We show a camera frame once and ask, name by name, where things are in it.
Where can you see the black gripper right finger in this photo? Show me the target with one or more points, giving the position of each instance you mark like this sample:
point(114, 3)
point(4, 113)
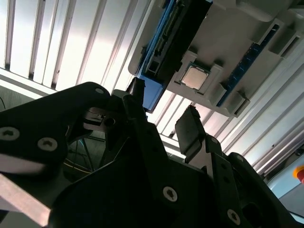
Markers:
point(190, 133)

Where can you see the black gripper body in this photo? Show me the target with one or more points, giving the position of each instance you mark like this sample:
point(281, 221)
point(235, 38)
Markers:
point(114, 194)

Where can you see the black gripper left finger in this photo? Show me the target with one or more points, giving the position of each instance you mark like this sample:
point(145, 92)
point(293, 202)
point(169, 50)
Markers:
point(35, 123)

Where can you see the hard disk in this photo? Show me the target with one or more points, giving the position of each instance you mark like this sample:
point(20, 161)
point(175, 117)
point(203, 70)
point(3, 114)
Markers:
point(183, 35)

